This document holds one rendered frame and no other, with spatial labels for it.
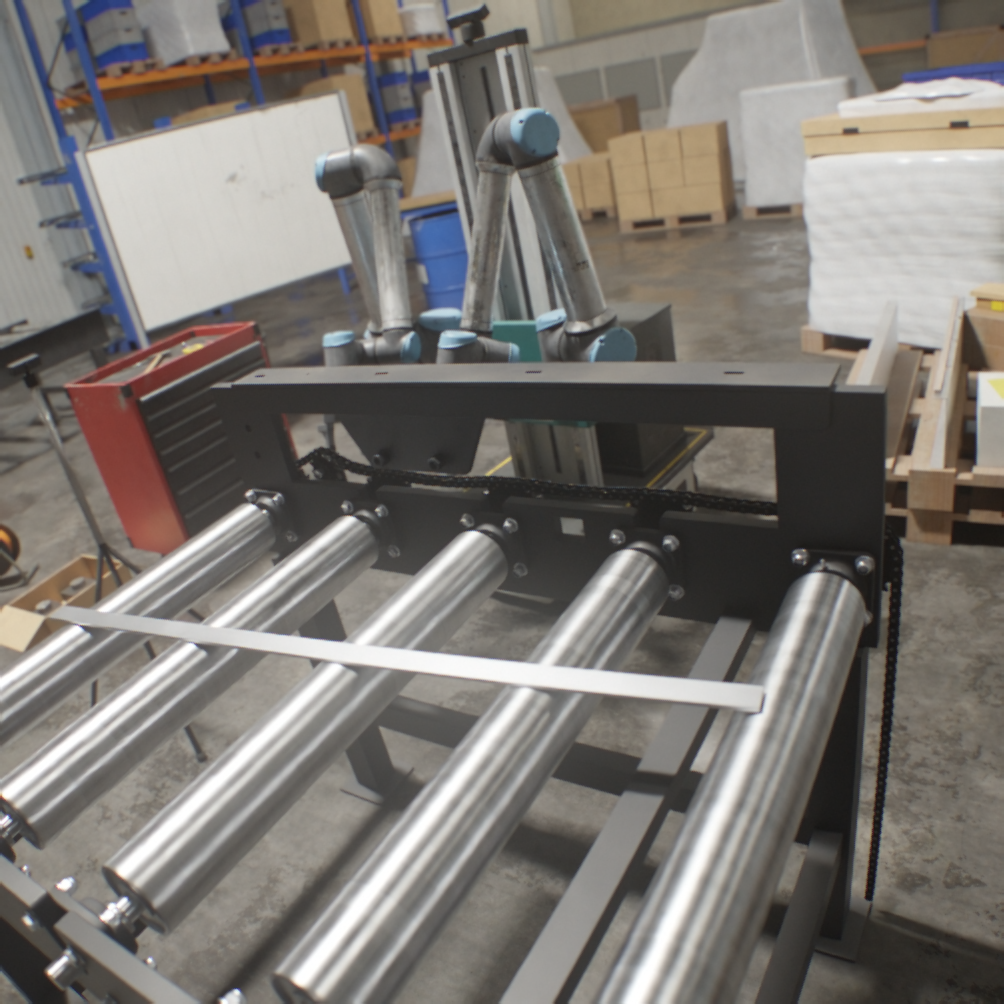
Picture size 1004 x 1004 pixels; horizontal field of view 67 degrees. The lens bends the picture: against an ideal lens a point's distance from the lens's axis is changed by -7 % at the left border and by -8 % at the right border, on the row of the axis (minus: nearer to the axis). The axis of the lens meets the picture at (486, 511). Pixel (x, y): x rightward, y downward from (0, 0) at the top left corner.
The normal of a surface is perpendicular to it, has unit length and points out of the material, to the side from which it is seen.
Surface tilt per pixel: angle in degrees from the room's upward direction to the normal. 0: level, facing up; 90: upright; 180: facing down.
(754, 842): 37
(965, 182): 77
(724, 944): 42
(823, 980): 0
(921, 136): 90
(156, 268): 90
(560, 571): 90
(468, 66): 90
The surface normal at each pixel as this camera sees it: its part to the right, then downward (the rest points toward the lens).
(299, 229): 0.55, 0.28
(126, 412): -0.51, 0.48
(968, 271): -0.73, 0.51
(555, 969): -0.20, -0.87
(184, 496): 0.83, 0.09
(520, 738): 0.26, -0.70
